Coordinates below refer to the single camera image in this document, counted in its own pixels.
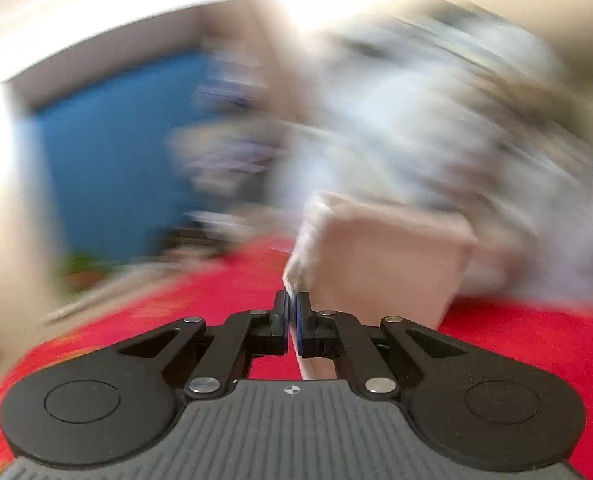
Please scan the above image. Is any blue curtain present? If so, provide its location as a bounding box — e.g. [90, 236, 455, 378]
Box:
[24, 52, 227, 263]

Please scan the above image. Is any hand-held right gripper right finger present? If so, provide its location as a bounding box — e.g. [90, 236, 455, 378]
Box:
[295, 291, 472, 402]

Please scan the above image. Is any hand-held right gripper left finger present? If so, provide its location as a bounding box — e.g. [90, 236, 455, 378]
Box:
[118, 290, 290, 401]

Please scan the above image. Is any white shirt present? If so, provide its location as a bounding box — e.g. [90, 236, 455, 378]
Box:
[282, 191, 479, 380]

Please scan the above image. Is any red floral blanket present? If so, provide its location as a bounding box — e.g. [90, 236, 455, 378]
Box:
[0, 235, 593, 480]

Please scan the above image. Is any green potted plant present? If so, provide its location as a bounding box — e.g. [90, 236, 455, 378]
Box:
[56, 252, 112, 293]

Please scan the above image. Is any grey plaid quilt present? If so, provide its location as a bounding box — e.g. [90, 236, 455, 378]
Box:
[271, 5, 593, 306]

